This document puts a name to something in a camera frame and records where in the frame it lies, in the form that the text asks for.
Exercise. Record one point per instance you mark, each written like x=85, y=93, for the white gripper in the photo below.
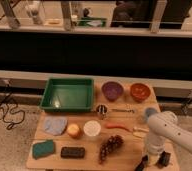
x=153, y=147

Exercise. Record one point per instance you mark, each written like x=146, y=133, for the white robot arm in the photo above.
x=162, y=126

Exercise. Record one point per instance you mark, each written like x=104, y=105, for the black brush block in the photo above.
x=72, y=152

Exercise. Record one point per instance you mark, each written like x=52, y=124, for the yellow corn piece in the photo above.
x=139, y=132

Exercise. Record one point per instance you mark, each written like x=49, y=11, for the bunch of dark grapes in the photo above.
x=109, y=146

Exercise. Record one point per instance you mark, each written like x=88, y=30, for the wooden table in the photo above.
x=124, y=159

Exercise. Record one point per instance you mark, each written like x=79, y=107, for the metal spoon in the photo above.
x=122, y=110

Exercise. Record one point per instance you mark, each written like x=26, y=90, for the orange bowl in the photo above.
x=140, y=92

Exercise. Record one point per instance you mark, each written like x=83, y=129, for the small metal cup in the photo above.
x=101, y=111

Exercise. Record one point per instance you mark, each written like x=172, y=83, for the purple bowl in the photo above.
x=112, y=90

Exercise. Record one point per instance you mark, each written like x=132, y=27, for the blue cloth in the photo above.
x=55, y=125

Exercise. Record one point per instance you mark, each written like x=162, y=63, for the green plastic tray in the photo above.
x=68, y=95

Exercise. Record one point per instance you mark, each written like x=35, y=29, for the green sponge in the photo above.
x=43, y=149

